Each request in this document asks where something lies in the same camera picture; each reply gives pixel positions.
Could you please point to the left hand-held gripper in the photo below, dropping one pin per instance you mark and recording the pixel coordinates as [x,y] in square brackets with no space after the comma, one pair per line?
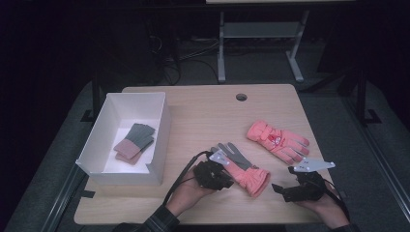
[212,172]

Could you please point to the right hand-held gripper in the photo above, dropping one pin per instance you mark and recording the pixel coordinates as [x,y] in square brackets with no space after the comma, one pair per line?
[306,183]

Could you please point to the coral ski glove grey palm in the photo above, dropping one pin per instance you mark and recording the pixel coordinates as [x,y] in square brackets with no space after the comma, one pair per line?
[245,172]

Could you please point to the white cardboard box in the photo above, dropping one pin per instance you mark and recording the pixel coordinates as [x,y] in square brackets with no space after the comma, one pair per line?
[127,138]

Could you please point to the person's right hand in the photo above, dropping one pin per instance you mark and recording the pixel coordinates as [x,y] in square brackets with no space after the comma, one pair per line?
[325,208]

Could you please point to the person's left hand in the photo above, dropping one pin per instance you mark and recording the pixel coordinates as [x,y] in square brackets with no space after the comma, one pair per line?
[188,193]

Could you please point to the coral ski glove printed back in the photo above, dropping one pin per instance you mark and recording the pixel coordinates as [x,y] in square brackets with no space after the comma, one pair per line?
[278,141]

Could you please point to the black stand leg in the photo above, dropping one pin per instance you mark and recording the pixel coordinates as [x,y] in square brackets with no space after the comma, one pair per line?
[366,100]
[93,100]

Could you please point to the grey metal stand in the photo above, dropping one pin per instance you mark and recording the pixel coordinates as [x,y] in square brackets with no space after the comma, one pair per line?
[257,32]

